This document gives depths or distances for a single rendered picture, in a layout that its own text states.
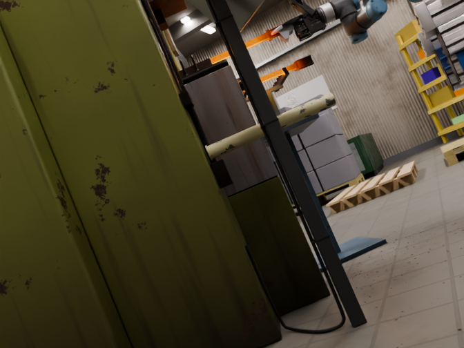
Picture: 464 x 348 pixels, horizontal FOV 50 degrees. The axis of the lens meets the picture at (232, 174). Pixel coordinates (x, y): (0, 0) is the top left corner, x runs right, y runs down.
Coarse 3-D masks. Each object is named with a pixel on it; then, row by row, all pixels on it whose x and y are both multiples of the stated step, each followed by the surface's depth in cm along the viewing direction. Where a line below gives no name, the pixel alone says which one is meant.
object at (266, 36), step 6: (270, 30) 198; (258, 36) 198; (264, 36) 198; (270, 36) 197; (276, 36) 199; (246, 42) 198; (252, 42) 198; (258, 42) 198; (222, 54) 198; (228, 54) 198; (216, 60) 198
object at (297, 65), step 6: (300, 60) 240; (306, 60) 240; (312, 60) 240; (288, 66) 238; (294, 66) 238; (300, 66) 239; (306, 66) 240; (276, 72) 237; (282, 72) 237; (264, 78) 236; (270, 78) 237
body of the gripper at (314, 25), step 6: (318, 12) 195; (306, 18) 195; (312, 18) 197; (318, 18) 197; (324, 18) 195; (294, 24) 197; (300, 24) 196; (306, 24) 195; (312, 24) 197; (318, 24) 196; (324, 24) 196; (300, 30) 195; (306, 30) 196; (312, 30) 195; (318, 30) 198; (300, 36) 197; (306, 36) 199
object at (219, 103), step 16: (208, 80) 184; (224, 80) 183; (192, 96) 184; (208, 96) 183; (224, 96) 183; (240, 96) 183; (208, 112) 183; (224, 112) 183; (240, 112) 182; (208, 128) 183; (224, 128) 182; (240, 128) 182; (256, 144) 182; (224, 160) 182; (240, 160) 182; (256, 160) 181; (240, 176) 181; (256, 176) 181; (272, 176) 181
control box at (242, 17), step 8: (192, 0) 155; (200, 0) 153; (232, 0) 145; (240, 0) 142; (248, 0) 141; (256, 0) 139; (200, 8) 156; (208, 8) 154; (232, 8) 148; (240, 8) 145; (248, 8) 143; (256, 8) 142; (208, 16) 157; (240, 16) 148; (248, 16) 146; (240, 24) 151
